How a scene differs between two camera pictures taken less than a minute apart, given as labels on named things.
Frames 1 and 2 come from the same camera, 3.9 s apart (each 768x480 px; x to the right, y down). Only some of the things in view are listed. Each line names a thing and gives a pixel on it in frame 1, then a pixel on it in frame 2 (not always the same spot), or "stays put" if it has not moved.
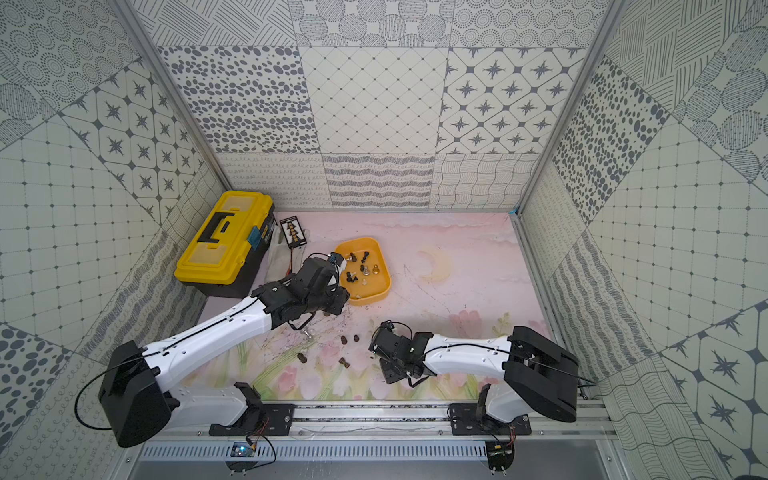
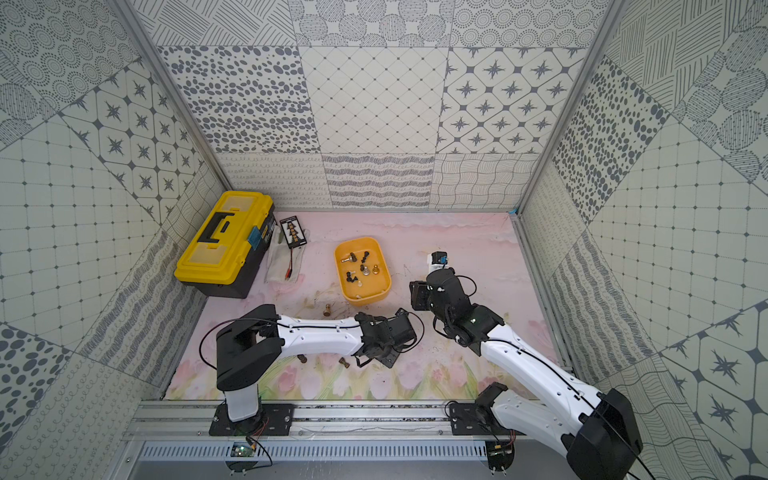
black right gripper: [389, 376] to [418, 295]
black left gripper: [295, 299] to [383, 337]
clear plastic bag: [282, 260] stays put
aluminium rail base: [381, 441] stays put
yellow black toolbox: [222, 254] stays put
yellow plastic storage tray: [365, 275] stays put
